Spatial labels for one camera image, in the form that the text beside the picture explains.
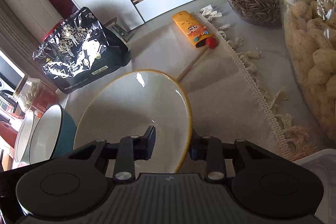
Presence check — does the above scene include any black plum snack bag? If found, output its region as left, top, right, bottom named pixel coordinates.
left=33, top=7, right=130, bottom=94

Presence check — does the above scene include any wooden stick red ball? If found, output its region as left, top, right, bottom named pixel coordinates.
left=176, top=37, right=218, bottom=82

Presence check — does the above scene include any white plate yellow rim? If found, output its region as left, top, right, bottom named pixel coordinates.
left=74, top=70, right=193, bottom=174

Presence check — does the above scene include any glass jar of peanuts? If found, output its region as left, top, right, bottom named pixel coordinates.
left=281, top=0, right=335, bottom=140

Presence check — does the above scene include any orange cartoon case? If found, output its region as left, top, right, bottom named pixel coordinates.
left=172, top=11, right=212, bottom=48

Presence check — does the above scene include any blue enamel bowl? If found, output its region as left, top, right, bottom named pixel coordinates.
left=29, top=104, right=77, bottom=164

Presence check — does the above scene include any beige fringed table cloth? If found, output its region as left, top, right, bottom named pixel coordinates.
left=65, top=11, right=320, bottom=175

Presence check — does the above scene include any plastic peanut jar red label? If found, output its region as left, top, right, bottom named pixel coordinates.
left=14, top=75, right=59, bottom=118

